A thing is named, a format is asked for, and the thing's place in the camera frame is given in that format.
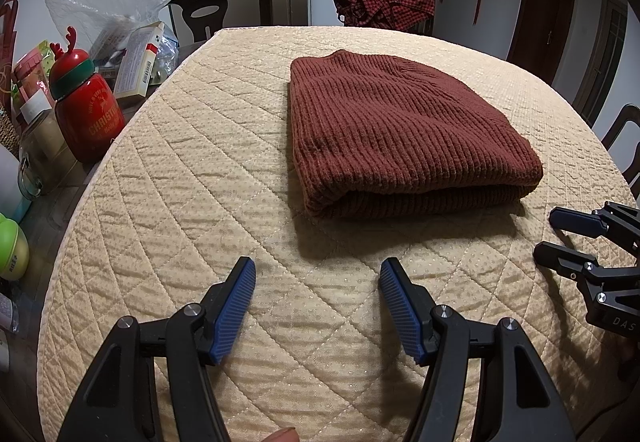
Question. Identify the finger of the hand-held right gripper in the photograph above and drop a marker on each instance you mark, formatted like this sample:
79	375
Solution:
575	220
560	258

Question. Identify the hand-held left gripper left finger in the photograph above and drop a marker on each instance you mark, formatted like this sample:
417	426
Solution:
230	312

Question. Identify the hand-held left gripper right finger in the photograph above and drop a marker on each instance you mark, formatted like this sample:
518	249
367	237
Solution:
405	312

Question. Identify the rust red knitted sweater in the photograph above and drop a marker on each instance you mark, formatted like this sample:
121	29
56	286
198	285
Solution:
400	136

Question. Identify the person's left hand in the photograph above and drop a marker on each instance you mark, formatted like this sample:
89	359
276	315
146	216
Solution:
281	429

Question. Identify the beige quilted mat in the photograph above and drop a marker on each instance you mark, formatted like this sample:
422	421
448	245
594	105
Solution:
175	222

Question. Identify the brown glazed door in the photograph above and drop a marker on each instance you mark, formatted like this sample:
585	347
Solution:
600	56

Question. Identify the dark brown door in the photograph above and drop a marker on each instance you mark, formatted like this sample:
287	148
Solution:
542	6

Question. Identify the green round container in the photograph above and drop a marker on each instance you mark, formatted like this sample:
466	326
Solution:
12	247

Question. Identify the red bottle with antlers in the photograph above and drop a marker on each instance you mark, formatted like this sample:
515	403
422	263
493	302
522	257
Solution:
90	116

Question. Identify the glass jar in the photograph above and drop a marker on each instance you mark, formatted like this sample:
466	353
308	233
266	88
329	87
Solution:
45	151

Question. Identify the white cup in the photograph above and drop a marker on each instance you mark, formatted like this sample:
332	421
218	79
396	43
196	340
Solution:
10	182

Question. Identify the white and red carton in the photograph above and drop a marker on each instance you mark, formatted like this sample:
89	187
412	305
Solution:
137	61

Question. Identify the red tote bag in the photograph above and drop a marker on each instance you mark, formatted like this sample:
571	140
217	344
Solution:
7	26

